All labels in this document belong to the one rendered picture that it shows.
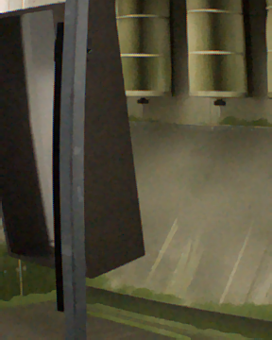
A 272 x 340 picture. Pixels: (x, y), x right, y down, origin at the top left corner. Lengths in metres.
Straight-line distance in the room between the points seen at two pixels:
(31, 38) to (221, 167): 1.33
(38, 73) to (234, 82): 1.05
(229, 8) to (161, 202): 1.21
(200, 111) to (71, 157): 2.60
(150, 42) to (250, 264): 1.45
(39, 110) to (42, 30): 0.42
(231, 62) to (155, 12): 0.64
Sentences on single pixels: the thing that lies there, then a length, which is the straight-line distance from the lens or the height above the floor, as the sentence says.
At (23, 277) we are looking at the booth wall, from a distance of 4.56.
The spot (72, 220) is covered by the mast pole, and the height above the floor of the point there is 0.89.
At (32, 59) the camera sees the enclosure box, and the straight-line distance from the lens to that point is 3.88.
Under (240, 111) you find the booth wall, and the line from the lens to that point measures 4.49.
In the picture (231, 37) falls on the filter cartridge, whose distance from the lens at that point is 4.19.
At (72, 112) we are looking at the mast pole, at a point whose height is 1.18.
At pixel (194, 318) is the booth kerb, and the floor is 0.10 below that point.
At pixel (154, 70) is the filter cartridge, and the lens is 4.55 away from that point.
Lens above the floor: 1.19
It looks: 3 degrees down
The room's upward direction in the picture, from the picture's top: 1 degrees clockwise
